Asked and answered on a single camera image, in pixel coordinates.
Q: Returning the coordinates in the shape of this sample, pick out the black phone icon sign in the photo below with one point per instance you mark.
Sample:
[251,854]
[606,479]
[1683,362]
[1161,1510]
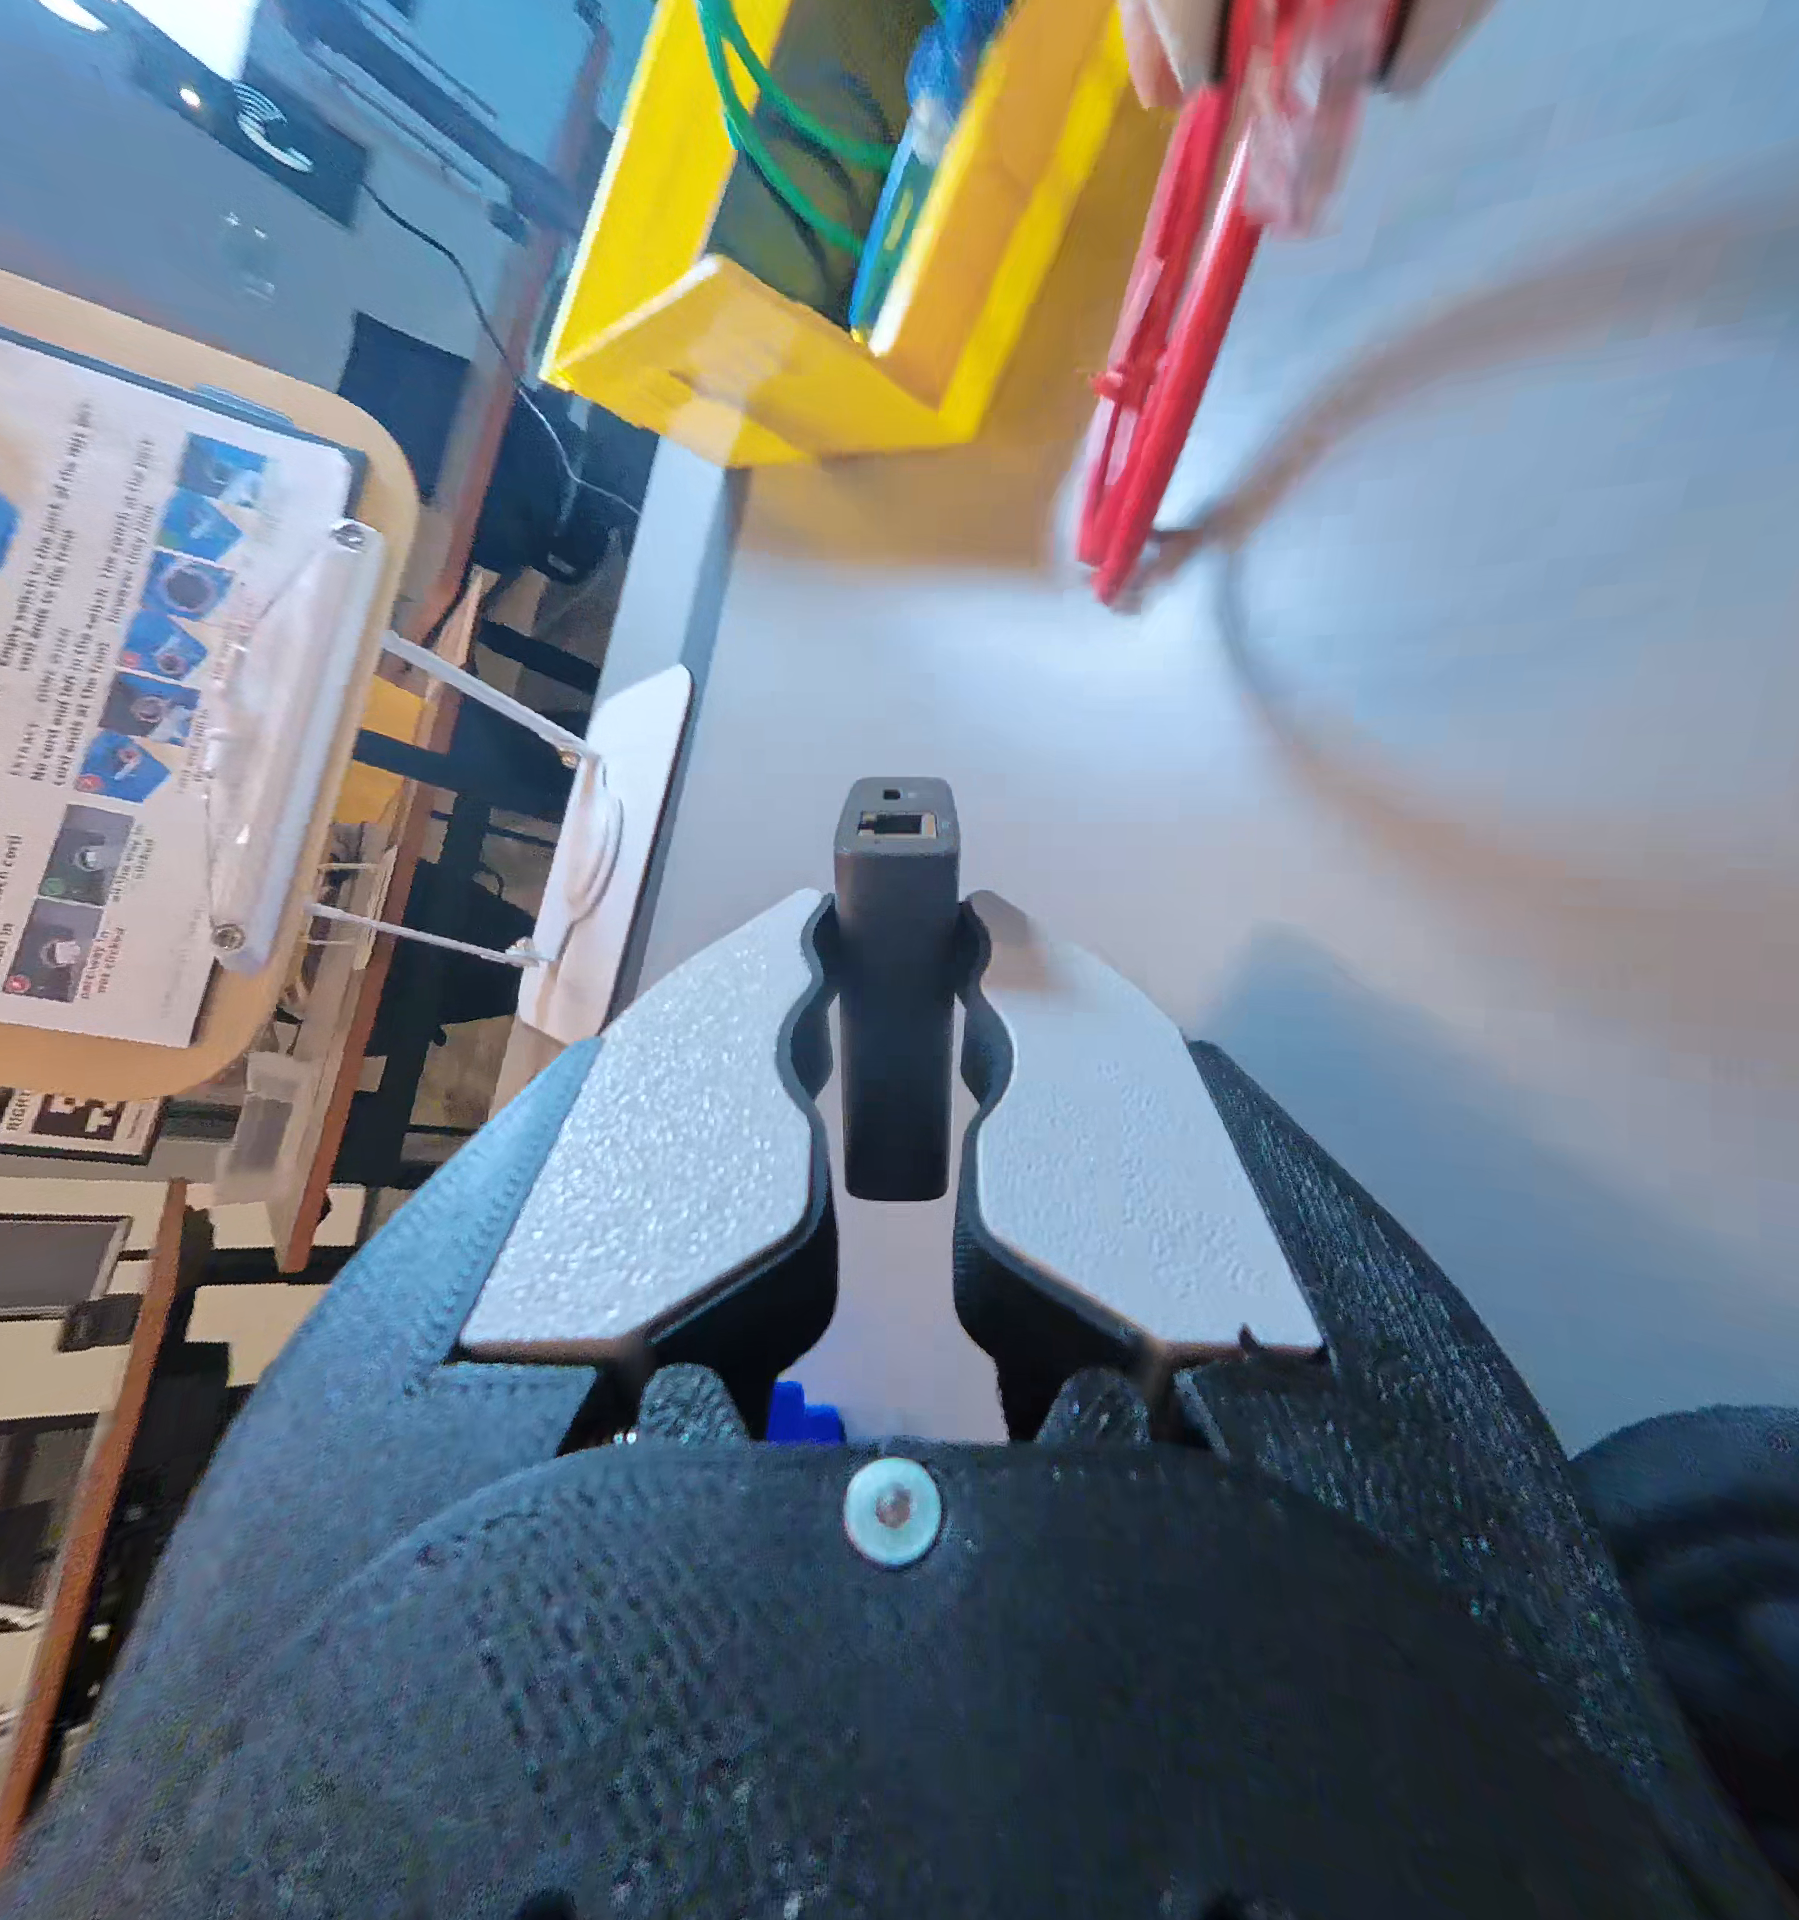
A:
[275,130]

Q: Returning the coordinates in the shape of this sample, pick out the black ethernet port adapter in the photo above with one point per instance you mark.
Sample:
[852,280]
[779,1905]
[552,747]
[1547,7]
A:
[897,1021]

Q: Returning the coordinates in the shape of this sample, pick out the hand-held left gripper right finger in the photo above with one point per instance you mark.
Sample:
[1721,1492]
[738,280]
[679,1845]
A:
[1122,1184]

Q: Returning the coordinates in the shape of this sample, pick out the printed instruction sheet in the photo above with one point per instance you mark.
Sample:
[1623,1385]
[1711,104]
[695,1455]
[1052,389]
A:
[76,599]

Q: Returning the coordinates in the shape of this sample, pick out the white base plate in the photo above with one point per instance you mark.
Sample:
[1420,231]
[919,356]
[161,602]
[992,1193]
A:
[631,839]

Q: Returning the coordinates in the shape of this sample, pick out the black square box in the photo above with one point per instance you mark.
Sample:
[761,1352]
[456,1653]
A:
[397,382]

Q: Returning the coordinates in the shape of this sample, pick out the blue plastic bin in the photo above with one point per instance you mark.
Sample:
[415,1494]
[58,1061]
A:
[801,1415]

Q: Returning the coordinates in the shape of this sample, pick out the small yellow box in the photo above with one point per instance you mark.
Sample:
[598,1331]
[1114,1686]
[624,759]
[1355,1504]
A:
[373,729]

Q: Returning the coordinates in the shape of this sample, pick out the dark cloth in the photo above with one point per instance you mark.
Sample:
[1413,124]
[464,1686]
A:
[1741,1574]

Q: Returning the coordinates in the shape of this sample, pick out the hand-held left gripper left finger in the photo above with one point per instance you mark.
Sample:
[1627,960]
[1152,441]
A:
[646,1184]

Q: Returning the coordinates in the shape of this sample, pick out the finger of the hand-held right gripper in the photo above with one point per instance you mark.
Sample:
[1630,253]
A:
[1438,37]
[1161,45]

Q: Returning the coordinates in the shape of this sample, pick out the yellow plastic bin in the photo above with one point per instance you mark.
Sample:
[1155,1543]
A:
[721,358]

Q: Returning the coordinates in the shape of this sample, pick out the clear acrylic plate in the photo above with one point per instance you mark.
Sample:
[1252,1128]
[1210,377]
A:
[313,705]

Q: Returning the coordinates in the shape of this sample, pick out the thin metal rod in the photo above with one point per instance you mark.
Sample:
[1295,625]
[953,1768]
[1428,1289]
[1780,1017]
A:
[419,935]
[486,692]

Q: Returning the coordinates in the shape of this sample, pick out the black white marker tag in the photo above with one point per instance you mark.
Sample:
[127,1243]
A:
[67,1124]

